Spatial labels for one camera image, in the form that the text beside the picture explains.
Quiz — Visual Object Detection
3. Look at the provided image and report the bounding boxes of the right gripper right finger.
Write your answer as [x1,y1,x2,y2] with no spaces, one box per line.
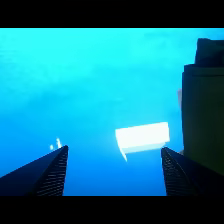
[160,146,224,197]

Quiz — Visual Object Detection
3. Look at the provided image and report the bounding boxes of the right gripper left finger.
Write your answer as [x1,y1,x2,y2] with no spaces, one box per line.
[0,144,70,197]

